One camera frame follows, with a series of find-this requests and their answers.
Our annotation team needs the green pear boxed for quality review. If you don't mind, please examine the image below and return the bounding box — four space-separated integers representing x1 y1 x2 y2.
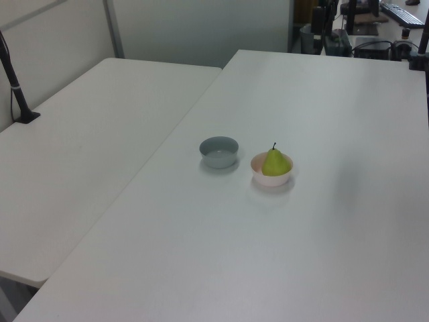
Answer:
261 142 291 177

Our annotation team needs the grey round bowl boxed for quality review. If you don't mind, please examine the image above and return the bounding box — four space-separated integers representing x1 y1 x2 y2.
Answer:
199 136 240 169

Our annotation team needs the pink round bowl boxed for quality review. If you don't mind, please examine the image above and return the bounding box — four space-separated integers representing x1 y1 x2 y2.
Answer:
250 152 294 188

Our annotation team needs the white plastic folding table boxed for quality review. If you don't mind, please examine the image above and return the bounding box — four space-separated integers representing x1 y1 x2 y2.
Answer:
0 57 224 283

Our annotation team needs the grey waste bin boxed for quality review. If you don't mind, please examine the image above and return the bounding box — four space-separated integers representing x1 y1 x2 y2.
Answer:
299 23 322 54

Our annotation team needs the black electronic box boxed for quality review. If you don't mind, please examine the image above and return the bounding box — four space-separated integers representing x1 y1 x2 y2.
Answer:
354 39 393 60

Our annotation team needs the black computer keyboard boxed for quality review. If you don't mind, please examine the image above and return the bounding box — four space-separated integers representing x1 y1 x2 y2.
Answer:
380 2 425 28

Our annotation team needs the black camera pole with base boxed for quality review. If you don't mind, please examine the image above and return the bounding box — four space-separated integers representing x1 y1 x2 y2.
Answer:
0 29 42 124

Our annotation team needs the black clamped camera pole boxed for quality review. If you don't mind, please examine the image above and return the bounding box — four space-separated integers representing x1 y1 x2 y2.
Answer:
408 19 429 72

